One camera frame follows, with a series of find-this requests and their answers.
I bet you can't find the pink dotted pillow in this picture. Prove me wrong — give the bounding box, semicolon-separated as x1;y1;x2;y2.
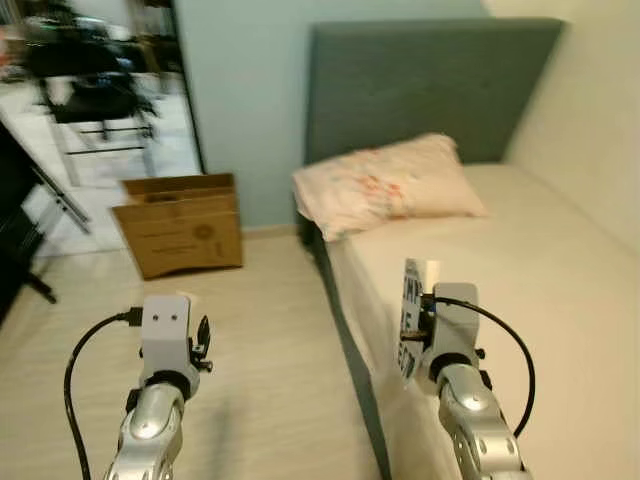
292;133;489;243

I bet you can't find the brown cardboard box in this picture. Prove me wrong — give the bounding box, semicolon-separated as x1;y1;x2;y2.
110;172;244;281

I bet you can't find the beige sheeted mattress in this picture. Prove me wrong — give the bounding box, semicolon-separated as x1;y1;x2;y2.
325;163;640;480

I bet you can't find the black furniture piece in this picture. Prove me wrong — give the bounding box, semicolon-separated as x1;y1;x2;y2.
0;120;91;321

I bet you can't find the black folding chair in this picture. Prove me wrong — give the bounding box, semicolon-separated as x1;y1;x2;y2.
25;35;166;186

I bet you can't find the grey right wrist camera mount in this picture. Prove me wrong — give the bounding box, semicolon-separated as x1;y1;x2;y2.
418;283;483;366

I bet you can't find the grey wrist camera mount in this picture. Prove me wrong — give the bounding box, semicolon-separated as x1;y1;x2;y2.
418;283;483;366
138;294;193;376

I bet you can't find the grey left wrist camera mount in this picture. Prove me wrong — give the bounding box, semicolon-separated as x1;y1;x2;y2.
138;294;193;376

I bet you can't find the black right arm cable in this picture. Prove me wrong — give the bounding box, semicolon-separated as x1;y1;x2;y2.
432;296;538;439

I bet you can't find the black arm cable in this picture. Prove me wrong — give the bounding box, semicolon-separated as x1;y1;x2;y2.
432;296;538;439
63;308;143;480

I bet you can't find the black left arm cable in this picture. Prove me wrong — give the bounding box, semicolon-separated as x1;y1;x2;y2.
63;308;143;480

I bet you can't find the black door frame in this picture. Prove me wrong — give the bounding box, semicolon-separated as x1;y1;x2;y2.
163;0;208;176

